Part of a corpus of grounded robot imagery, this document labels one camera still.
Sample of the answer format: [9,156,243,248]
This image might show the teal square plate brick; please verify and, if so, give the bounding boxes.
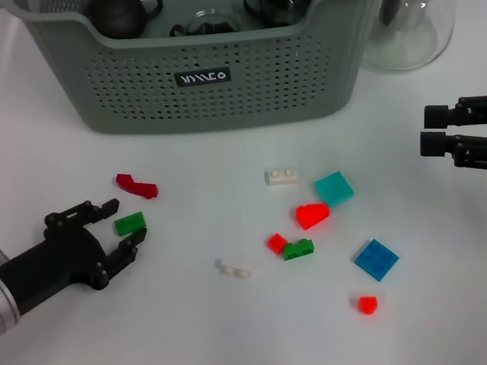
[313,169,356,209]

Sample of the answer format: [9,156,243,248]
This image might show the small red square brick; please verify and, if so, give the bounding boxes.
[265,231,290,256]

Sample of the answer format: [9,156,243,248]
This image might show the green sloped brick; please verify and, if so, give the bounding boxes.
[114,211,148,237]

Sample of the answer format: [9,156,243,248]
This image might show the green two-stud brick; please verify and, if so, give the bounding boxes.
[281,237,317,262]

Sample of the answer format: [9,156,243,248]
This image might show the small orange-red notched brick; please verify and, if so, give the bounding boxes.
[356,293,380,316]

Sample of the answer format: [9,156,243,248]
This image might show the dark red curved brick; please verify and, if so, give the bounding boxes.
[114,169,159,205]

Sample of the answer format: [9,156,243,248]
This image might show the white flat plate brick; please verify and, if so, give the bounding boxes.
[214,253,265,282]

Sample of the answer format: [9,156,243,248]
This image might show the dark brown clay teapot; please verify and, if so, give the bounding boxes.
[83,0,167,42]

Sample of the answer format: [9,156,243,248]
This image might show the glass carafe black lid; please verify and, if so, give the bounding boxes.
[354,0,471,75]

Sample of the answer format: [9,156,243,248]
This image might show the blue square plate brick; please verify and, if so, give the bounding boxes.
[352,235,403,284]

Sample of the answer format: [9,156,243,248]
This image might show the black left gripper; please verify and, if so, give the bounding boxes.
[0,193,157,318]

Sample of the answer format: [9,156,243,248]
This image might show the white two-stud brick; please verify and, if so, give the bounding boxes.
[263,165,305,189]

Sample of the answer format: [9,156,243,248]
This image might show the large orange-red sloped brick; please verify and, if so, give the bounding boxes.
[294,201,333,232]

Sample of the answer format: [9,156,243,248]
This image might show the grey perforated storage bin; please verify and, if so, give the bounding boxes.
[4,0,416,153]

